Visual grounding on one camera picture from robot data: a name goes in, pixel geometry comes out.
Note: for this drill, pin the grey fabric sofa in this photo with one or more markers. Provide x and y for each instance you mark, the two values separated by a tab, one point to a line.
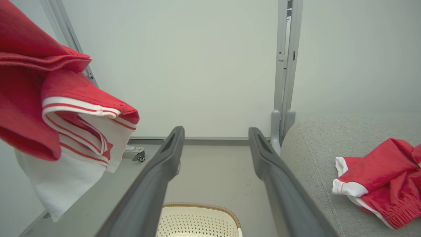
315	158

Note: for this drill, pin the grey partition frame double post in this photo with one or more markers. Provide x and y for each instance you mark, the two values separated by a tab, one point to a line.
284	65

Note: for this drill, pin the cream plastic laundry basket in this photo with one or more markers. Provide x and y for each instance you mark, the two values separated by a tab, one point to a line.
197	222

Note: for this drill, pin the red white striped jersey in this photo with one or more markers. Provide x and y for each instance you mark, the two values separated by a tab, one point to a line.
39	108

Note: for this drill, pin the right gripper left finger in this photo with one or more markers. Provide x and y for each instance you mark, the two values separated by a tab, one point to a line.
148	191

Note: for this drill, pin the red shorts white trim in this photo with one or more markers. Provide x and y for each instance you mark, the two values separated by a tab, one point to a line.
388	184

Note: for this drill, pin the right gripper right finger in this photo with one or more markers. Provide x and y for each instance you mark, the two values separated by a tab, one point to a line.
283	194

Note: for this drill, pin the black caster wheel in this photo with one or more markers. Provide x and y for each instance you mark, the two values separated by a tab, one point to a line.
140	157

